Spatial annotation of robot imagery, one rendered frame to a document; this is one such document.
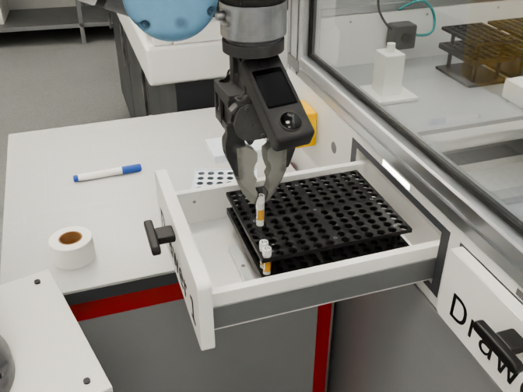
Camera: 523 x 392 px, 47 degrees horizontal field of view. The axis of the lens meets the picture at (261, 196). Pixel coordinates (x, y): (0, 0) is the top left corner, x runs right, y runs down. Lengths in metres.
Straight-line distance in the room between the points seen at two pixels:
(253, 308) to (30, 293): 0.31
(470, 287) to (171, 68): 1.04
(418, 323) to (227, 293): 0.33
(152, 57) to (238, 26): 0.92
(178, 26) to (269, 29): 0.19
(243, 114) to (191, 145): 0.68
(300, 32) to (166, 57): 0.48
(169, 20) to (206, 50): 1.10
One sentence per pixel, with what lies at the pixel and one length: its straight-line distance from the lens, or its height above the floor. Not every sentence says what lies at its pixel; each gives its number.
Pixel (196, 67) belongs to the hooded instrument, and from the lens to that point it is 1.60.
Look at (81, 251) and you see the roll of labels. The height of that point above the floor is 0.79.
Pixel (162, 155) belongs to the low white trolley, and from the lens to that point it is 1.34.
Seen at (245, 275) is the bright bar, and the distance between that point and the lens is 0.84.
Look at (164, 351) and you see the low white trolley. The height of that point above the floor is 0.57.
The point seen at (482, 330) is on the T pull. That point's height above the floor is 0.91.
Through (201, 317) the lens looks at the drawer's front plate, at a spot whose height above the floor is 0.88.
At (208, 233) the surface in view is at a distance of 0.94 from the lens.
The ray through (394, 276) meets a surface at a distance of 0.84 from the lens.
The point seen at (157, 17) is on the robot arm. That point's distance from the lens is 0.49.
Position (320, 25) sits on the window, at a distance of 1.16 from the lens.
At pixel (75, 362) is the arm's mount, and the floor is 0.84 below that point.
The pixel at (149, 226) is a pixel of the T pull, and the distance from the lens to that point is 0.84.
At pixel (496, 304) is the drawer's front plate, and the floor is 0.92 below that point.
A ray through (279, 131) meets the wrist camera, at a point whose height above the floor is 1.10.
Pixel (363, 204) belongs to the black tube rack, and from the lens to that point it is 0.90.
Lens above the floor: 1.39
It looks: 32 degrees down
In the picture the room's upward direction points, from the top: straight up
